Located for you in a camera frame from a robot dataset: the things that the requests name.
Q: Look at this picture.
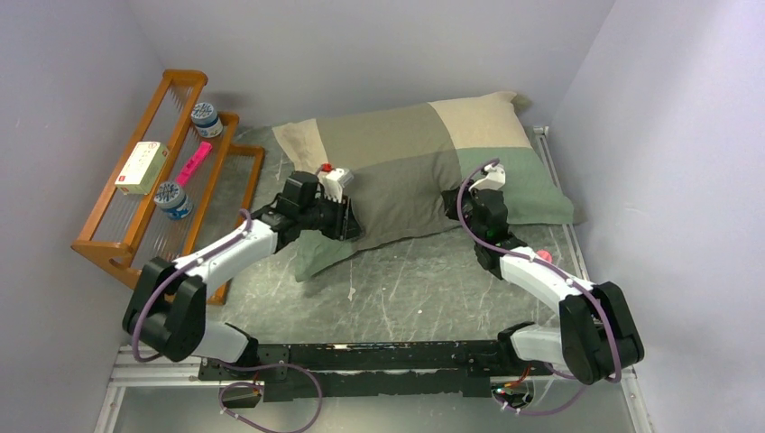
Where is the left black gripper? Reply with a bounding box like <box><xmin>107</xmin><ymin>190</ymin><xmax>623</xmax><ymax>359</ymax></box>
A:
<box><xmin>298</xmin><ymin>189</ymin><xmax>364</xmax><ymax>241</ymax></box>

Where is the patchwork green beige pillowcase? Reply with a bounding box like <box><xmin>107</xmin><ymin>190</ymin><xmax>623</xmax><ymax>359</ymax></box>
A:
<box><xmin>272</xmin><ymin>91</ymin><xmax>576</xmax><ymax>281</ymax></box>

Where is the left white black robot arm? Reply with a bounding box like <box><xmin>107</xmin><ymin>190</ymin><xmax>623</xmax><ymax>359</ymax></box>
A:
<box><xmin>122</xmin><ymin>165</ymin><xmax>363</xmax><ymax>379</ymax></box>

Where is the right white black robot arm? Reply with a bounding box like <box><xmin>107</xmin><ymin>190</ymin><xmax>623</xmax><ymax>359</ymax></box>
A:
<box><xmin>442</xmin><ymin>189</ymin><xmax>645</xmax><ymax>385</ymax></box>

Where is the pink small bottle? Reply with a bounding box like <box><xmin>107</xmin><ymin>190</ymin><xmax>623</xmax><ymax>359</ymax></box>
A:
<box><xmin>536</xmin><ymin>250</ymin><xmax>553</xmax><ymax>263</ymax></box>

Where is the pink marker pen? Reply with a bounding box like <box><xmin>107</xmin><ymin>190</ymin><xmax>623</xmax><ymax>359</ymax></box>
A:
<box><xmin>175</xmin><ymin>142</ymin><xmax>213</xmax><ymax>188</ymax></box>

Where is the black base crossbar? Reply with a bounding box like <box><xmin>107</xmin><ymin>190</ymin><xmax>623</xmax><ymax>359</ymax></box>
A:
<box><xmin>198</xmin><ymin>340</ymin><xmax>534</xmax><ymax>402</ymax></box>

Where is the wooden slatted rack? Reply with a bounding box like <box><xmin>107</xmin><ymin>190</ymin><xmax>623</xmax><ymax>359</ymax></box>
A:
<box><xmin>71</xmin><ymin>69</ymin><xmax>264</xmax><ymax>289</ymax></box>

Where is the blue white round jar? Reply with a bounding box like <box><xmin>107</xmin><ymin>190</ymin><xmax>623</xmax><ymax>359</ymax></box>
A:
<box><xmin>190</xmin><ymin>102</ymin><xmax>224</xmax><ymax>138</ymax></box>

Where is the white cardboard box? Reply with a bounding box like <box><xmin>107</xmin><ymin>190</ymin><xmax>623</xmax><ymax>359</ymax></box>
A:
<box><xmin>115</xmin><ymin>142</ymin><xmax>169</xmax><ymax>195</ymax></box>

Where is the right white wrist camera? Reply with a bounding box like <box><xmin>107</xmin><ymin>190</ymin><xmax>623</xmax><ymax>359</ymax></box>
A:
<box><xmin>468</xmin><ymin>163</ymin><xmax>506</xmax><ymax>193</ymax></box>

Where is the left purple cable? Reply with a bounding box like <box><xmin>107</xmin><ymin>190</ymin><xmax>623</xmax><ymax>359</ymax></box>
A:
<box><xmin>130</xmin><ymin>208</ymin><xmax>324</xmax><ymax>433</ymax></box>

